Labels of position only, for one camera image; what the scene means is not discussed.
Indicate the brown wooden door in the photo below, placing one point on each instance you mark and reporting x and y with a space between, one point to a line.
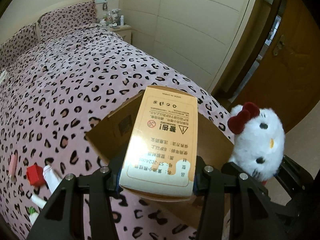
287 78

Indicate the brown cardboard box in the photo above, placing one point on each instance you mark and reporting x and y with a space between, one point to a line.
110 138

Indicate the white wardrobe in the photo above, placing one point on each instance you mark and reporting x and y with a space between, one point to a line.
195 37

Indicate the beige bedside table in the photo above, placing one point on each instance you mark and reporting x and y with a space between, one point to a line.
124 31

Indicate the right leopard print pillow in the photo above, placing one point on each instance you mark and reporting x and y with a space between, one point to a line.
59 20

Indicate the pink pen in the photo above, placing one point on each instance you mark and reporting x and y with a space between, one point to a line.
12 167

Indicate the left leopard print pillow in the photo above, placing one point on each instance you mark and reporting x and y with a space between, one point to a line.
23 40

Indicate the yellow printed paper box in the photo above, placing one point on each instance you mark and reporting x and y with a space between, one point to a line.
161 156

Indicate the bottles on bedside table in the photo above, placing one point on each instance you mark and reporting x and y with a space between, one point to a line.
112 18

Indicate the red small box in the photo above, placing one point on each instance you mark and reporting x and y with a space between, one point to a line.
34 175

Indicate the leopard print pillow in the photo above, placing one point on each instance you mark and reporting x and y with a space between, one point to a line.
59 20
23 40

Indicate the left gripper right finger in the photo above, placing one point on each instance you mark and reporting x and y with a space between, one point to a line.
207 179

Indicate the white cream tube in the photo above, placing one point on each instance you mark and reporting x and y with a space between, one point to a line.
52 179

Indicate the white kitty plush toy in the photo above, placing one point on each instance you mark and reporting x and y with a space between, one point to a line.
259 140

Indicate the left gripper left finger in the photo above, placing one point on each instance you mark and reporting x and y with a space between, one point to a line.
63 215

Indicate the pink leopard print blanket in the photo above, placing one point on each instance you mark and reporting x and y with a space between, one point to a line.
55 92

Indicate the wall power socket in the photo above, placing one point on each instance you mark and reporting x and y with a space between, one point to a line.
101 1

